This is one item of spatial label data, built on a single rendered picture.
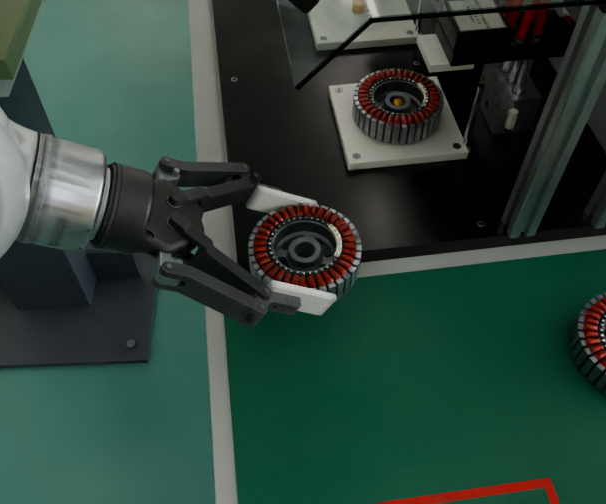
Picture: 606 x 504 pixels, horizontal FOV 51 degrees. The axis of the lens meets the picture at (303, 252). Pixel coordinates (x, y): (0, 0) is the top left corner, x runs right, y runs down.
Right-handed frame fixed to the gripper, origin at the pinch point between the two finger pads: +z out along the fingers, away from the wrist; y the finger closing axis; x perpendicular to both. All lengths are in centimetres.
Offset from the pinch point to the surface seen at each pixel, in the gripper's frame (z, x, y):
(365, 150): 10.9, 1.6, -17.5
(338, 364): 5.6, -5.2, 9.1
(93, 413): 3, -93, -24
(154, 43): 15, -86, -160
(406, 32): 20.3, 7.0, -40.9
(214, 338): -4.9, -11.4, 4.3
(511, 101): 24.6, 14.1, -19.2
